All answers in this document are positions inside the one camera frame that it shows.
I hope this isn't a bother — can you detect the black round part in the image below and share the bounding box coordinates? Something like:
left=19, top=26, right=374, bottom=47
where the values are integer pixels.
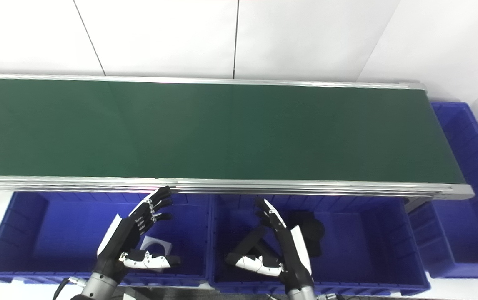
left=288, top=210, right=325, bottom=258

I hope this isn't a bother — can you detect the black bracket part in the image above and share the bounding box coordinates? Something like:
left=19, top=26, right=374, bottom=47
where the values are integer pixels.
left=226, top=225, right=282, bottom=268

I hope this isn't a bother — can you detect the large blue plastic bin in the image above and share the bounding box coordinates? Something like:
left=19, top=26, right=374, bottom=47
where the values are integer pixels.
left=0, top=191, right=211, bottom=287
left=208, top=194, right=431, bottom=296
left=408, top=102, right=478, bottom=279

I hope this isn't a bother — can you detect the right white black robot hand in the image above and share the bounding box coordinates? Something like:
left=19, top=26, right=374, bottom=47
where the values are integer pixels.
left=225, top=197, right=315, bottom=290

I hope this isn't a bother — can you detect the white square part with hole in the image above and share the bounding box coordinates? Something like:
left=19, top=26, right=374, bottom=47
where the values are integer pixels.
left=140, top=236, right=173, bottom=273

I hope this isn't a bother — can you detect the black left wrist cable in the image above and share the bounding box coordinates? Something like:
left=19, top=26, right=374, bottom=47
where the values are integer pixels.
left=53, top=277, right=86, bottom=300

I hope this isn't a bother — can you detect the green conveyor belt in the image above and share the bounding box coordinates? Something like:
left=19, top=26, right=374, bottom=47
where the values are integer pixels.
left=0, top=78, right=467, bottom=184
left=0, top=73, right=475, bottom=212

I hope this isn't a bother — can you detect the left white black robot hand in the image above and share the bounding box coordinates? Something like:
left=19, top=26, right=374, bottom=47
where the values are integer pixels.
left=93, top=186, right=182, bottom=285

